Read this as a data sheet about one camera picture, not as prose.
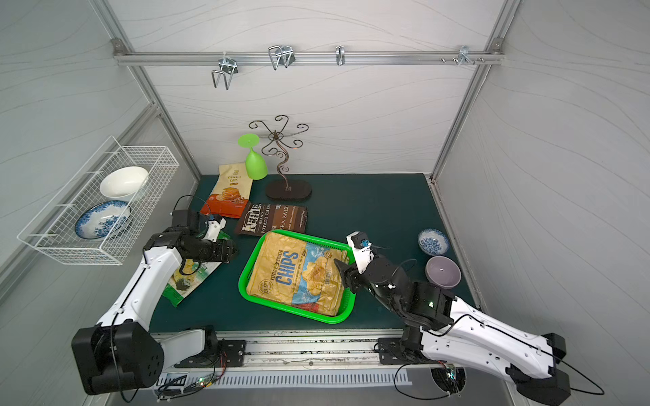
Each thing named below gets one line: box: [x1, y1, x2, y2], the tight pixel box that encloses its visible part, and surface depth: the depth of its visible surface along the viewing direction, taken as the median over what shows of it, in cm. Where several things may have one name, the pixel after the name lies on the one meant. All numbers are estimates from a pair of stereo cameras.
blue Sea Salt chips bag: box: [246, 233, 348, 316], surface depth 84 cm
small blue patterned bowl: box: [418, 228, 451, 257], surface depth 98 cm
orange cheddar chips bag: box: [199, 162, 254, 220], surface depth 113 cm
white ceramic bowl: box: [99, 165, 149, 199], surface depth 72 cm
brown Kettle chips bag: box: [238, 202, 309, 236], surface depth 106 cm
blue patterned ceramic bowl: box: [75, 200, 133, 240], surface depth 65 cm
